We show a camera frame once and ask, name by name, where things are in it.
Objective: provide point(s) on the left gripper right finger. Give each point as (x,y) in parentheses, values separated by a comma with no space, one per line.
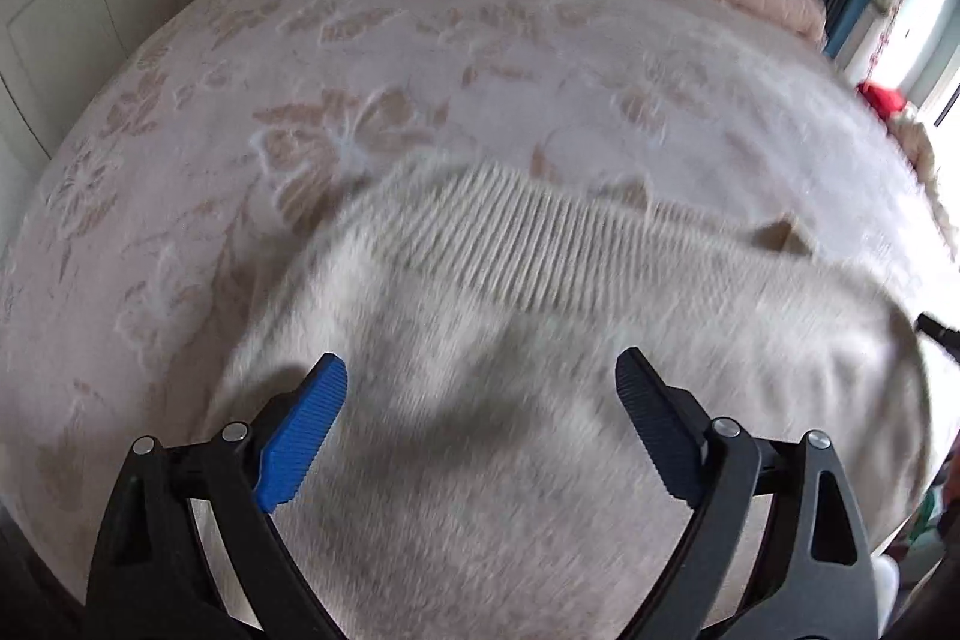
(775,546)

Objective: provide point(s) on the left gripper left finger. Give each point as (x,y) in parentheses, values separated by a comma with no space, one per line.
(149,575)

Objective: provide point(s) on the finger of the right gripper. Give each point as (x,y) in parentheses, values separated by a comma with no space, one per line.
(947,338)

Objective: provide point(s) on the cream knit cardigan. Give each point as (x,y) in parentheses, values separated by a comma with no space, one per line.
(483,480)

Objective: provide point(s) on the red and white plush toy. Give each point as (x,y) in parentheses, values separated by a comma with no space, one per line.
(898,115)

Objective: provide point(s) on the pink butterfly bed blanket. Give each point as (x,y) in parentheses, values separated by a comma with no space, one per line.
(205,164)

